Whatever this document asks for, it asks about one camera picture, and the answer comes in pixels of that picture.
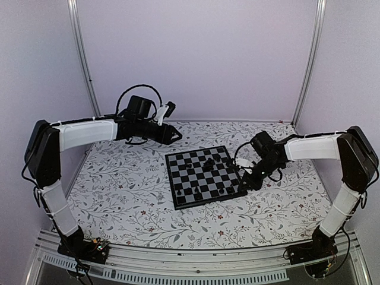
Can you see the black silver chess board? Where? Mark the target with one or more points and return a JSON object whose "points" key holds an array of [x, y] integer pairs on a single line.
{"points": [[207, 182]]}

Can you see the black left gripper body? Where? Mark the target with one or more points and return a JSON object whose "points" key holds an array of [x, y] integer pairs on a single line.
{"points": [[143, 130]]}

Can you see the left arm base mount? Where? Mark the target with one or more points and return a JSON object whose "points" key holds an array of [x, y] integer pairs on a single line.
{"points": [[95, 250]]}

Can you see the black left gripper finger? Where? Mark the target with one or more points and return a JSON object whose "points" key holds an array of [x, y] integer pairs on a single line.
{"points": [[170, 140], [171, 132]]}

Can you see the right aluminium frame post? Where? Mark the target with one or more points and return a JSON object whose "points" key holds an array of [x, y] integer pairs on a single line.
{"points": [[315, 40]]}

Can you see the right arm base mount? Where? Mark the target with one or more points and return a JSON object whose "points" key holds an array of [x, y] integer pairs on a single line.
{"points": [[309, 251]]}

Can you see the floral patterned table mat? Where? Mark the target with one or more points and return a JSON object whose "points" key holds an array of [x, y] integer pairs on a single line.
{"points": [[123, 194]]}

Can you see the left aluminium frame post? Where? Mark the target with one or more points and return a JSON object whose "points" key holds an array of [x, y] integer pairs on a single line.
{"points": [[78, 39]]}

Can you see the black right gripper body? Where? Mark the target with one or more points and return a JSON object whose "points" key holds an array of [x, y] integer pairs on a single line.
{"points": [[268, 169]]}

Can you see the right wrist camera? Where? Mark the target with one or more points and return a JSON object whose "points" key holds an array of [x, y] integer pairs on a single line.
{"points": [[240, 163]]}

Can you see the aluminium frame post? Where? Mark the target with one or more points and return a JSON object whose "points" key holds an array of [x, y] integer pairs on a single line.
{"points": [[315, 40], [78, 39]]}

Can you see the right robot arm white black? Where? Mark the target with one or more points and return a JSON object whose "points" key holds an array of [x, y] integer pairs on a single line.
{"points": [[354, 159]]}

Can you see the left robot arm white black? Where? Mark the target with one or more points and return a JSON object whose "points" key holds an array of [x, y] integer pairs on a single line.
{"points": [[42, 158]]}

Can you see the front aluminium rail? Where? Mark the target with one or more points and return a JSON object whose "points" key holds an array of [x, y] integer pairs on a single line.
{"points": [[138, 265]]}

